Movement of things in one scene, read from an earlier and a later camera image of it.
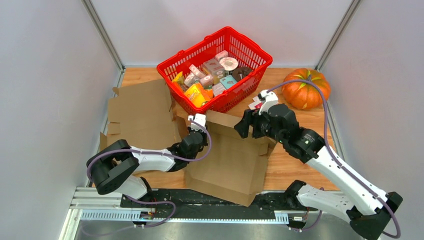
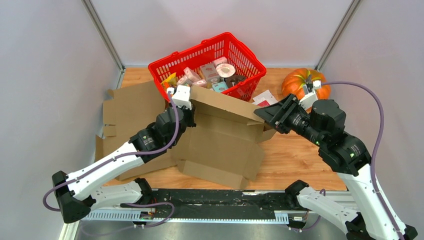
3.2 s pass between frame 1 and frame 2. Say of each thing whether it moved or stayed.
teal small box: moved
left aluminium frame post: stayed
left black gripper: moved
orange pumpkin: stayed
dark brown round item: moved
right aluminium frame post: stayed
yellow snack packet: moved
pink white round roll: moved
